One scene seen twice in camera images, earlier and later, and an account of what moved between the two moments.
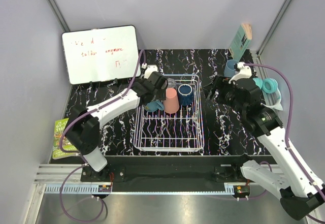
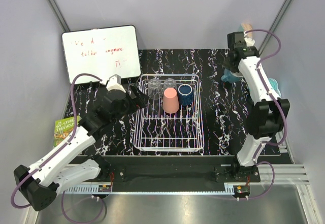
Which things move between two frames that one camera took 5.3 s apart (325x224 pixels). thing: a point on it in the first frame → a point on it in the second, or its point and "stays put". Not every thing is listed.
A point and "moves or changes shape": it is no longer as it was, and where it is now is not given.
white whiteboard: [101, 54] stays put
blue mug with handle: [154, 106] moves or changes shape
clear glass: [171, 83] stays put
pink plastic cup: [171, 104] stays put
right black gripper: [221, 83] → [227, 65]
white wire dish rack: [180, 132] stays put
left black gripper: [160, 94] → [140, 100]
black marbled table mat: [186, 123] stays put
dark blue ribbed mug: [185, 94] stays put
